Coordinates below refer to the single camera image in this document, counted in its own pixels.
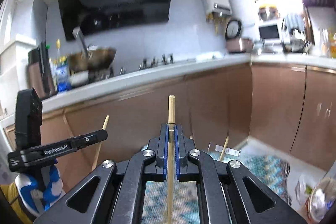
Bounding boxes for bamboo chopstick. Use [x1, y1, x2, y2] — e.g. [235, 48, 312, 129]
[92, 115, 109, 171]
[167, 95, 175, 224]
[219, 136, 229, 161]

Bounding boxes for brown lower kitchen cabinets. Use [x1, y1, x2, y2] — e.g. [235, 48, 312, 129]
[41, 62, 335, 171]

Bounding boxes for white kitchen countertop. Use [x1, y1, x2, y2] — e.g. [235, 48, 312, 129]
[42, 53, 335, 114]

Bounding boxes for clear plastic chopstick jar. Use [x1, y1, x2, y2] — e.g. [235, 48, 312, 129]
[207, 140, 241, 162]

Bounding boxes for blue white salt bag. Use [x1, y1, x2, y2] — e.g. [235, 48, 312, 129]
[55, 60, 71, 93]

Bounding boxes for small white bowl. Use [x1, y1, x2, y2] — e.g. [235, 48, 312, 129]
[69, 71, 89, 88]

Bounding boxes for blue zigzag knitted table mat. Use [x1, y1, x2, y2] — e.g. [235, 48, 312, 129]
[141, 149, 291, 223]

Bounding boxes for gas stove top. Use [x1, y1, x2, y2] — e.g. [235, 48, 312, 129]
[88, 53, 197, 84]

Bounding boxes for rose gold rice cooker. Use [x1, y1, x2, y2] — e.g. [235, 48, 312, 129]
[224, 19, 254, 54]

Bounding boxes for wicker waste bin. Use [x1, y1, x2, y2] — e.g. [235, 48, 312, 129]
[294, 174, 335, 223]

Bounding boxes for white microwave oven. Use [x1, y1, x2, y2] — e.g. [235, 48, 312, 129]
[258, 20, 282, 44]

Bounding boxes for yellow detergent bottle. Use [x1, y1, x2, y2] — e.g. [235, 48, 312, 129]
[329, 30, 336, 59]

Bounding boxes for steel wok with handle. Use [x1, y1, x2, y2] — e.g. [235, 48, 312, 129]
[67, 27, 117, 73]

